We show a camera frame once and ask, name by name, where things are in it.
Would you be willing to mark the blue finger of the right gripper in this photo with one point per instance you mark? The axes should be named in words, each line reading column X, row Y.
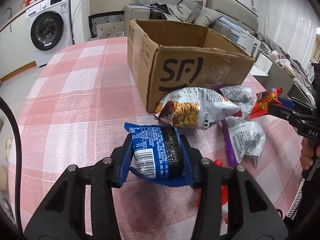
column 299, row 106
column 294, row 118

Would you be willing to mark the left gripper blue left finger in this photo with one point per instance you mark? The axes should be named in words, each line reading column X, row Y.
column 80, row 203

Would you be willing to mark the brown SF cardboard box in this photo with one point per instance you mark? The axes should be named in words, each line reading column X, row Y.
column 165, row 56

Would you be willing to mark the white washing machine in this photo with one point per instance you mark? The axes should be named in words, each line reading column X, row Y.
column 50, row 28

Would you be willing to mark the grey and black clothes pile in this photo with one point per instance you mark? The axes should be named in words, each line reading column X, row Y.
column 169, row 12

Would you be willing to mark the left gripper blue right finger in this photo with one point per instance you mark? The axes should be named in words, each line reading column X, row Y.
column 251, row 215

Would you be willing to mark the red white noodle snack bag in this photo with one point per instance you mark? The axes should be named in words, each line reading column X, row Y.
column 195, row 107

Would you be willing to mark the pink plaid tablecloth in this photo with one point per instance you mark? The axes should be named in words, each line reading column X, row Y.
column 75, row 114

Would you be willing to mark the blue cookie pack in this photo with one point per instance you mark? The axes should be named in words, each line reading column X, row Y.
column 158, row 154

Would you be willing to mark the white electric kettle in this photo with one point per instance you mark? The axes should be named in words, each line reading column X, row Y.
column 250, row 44

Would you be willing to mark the black patterned chair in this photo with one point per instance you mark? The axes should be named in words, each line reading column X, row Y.
column 107, row 24

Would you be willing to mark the small red snack pack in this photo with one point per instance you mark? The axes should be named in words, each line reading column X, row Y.
column 264, row 99

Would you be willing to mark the grey pillow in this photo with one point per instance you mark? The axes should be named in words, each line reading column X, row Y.
column 207, row 17
column 193, row 8

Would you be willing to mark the silver purple snack bag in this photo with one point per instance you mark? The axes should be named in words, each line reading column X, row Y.
column 242, row 96
column 242, row 138

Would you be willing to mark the red white balloon snack bag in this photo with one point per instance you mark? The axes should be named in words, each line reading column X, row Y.
column 224, row 197

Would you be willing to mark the person's right hand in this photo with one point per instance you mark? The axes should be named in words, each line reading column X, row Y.
column 306, row 154

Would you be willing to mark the white paper roll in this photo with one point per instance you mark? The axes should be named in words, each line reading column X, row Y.
column 263, row 63

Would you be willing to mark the grey sofa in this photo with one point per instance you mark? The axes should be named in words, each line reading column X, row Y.
column 223, row 16

